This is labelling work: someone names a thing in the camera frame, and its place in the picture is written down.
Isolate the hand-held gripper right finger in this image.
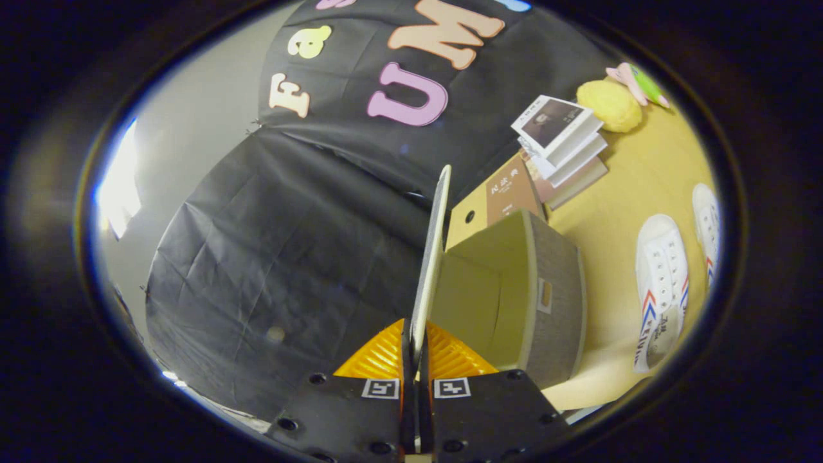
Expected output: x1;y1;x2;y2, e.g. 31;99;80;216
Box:
418;322;570;463

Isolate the white shoe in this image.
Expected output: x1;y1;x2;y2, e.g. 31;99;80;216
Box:
633;214;690;374
692;183;722;290

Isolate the flat brown book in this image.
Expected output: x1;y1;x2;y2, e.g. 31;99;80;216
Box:
485;154;546;227

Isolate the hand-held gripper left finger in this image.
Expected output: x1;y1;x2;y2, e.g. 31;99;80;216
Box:
267;318;415;463

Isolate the yellow plush cushion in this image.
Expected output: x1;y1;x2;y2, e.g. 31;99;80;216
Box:
576;79;642;133

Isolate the ceiling light panel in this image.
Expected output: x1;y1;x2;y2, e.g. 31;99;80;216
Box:
95;119;142;240

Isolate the white patterned book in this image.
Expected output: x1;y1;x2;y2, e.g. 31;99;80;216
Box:
522;134;608;188

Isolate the black backdrop cloth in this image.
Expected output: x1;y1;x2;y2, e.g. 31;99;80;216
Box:
145;0;618;422

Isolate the pink and green plush toy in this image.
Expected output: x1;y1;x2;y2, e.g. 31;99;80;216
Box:
606;62;669;109

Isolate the grey storage box lid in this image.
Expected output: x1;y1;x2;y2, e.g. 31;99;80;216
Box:
409;165;453;361

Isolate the grey fabric storage box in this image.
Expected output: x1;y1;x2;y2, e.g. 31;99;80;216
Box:
428;208;587;390

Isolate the white portrait cover book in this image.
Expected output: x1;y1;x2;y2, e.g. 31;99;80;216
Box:
511;95;604;169

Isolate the pinkish brown cover book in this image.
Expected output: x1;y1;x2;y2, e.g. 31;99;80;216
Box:
526;156;609;211

